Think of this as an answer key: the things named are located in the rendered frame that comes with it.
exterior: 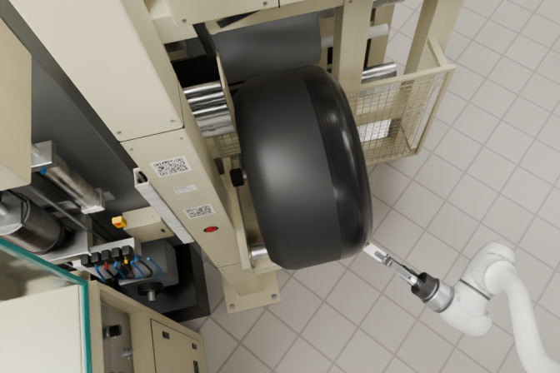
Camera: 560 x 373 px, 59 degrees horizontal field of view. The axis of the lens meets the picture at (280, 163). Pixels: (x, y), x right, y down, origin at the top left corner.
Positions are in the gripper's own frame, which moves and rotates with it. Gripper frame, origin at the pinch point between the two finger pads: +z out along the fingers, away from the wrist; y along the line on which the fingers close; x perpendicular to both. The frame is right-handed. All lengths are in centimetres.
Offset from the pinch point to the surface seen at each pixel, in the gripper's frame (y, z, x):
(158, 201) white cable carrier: -17, 59, -20
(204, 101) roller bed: 18, 68, 7
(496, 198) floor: 107, -73, 52
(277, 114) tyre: -23, 47, 15
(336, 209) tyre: -26.6, 22.7, 4.9
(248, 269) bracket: 9.7, 26.0, -27.7
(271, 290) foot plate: 96, -2, -51
